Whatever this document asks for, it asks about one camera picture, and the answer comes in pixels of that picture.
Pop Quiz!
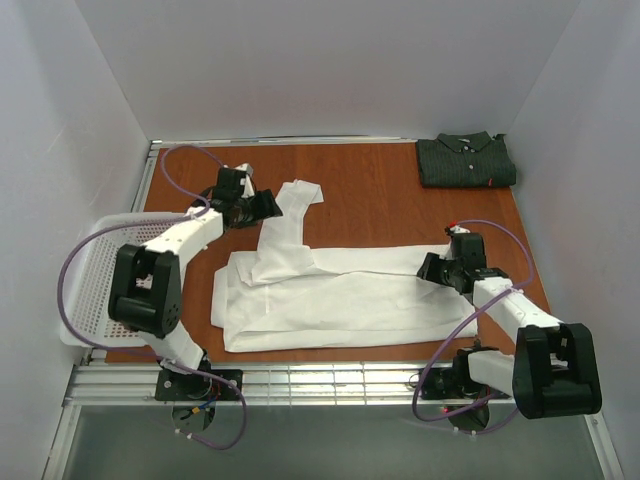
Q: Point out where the white long sleeve shirt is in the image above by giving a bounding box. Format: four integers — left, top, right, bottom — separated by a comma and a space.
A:
211, 180, 474, 353

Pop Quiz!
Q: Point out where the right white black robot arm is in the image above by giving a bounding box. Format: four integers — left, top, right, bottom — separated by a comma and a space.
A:
414, 224, 602, 419

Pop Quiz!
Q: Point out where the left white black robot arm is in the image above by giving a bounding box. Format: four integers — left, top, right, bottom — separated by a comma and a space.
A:
108, 163, 282, 374

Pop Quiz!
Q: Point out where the folded dark green shirt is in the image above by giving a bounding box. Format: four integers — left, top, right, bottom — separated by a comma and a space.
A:
415, 131, 517, 188

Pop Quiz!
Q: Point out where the white plastic basket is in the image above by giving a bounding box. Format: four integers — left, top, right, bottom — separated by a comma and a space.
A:
64, 212, 177, 348

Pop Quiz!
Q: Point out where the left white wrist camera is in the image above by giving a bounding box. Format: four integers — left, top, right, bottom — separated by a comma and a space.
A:
235, 163, 255, 198

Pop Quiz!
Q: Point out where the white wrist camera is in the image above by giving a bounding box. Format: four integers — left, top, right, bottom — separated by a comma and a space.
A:
235, 163, 255, 198
445, 222, 470, 237

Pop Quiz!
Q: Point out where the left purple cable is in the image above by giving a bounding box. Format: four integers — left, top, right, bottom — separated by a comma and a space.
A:
57, 144, 249, 450

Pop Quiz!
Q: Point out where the purple cable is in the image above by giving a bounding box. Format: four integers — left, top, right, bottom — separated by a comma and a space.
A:
410, 218, 536, 435
57, 144, 249, 450

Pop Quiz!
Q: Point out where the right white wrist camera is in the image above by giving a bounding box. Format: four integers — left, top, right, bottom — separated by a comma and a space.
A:
445, 222, 470, 237

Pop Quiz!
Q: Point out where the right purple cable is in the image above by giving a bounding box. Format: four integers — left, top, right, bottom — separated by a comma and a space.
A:
410, 218, 536, 435

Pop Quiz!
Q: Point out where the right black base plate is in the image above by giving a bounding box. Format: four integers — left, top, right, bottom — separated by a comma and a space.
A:
407, 367, 507, 400

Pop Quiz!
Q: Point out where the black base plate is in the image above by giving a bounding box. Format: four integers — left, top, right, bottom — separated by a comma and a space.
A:
407, 367, 507, 400
154, 369, 239, 402

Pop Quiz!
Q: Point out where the aluminium table frame rail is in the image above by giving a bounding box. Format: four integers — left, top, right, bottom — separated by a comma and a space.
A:
64, 362, 599, 407

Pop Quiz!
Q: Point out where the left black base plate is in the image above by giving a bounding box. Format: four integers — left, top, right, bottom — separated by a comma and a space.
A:
154, 369, 239, 402

